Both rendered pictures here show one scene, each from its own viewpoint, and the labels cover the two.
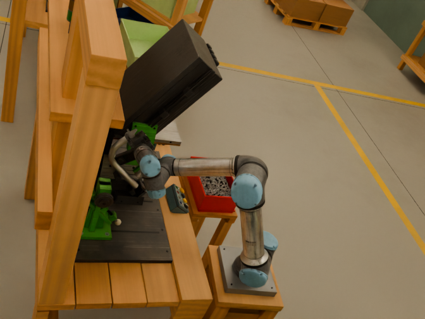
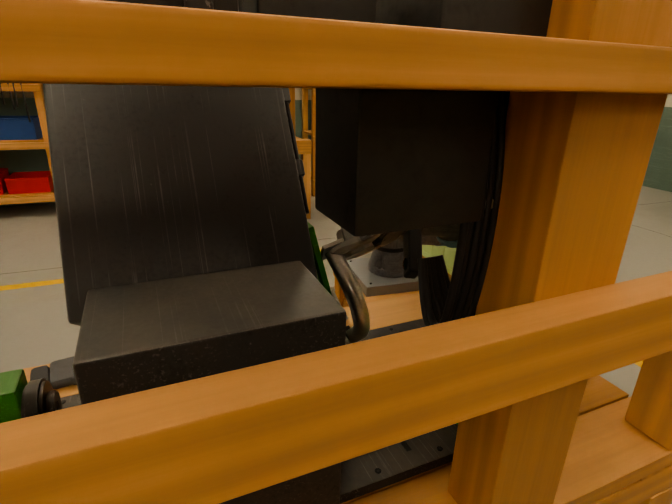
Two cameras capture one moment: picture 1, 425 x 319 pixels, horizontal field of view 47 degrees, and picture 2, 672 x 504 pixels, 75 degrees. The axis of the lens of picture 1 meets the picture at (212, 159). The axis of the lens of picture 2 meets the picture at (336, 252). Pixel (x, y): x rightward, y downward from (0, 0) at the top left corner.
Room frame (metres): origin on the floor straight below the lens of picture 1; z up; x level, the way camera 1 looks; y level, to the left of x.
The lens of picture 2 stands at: (1.69, 1.09, 1.50)
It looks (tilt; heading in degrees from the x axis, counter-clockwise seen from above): 21 degrees down; 275
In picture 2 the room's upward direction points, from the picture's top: 1 degrees clockwise
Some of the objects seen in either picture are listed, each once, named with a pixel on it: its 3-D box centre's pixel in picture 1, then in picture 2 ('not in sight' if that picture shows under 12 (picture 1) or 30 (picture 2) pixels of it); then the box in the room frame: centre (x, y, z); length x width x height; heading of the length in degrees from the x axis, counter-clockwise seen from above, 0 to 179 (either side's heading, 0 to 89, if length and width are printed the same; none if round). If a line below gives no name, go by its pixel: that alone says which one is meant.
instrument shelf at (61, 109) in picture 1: (80, 54); (332, 62); (1.74, 0.66, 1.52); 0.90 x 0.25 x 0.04; 29
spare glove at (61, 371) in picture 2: not in sight; (85, 368); (2.29, 0.36, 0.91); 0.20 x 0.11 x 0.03; 37
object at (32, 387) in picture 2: not in sight; (44, 409); (2.08, 0.70, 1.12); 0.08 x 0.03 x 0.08; 119
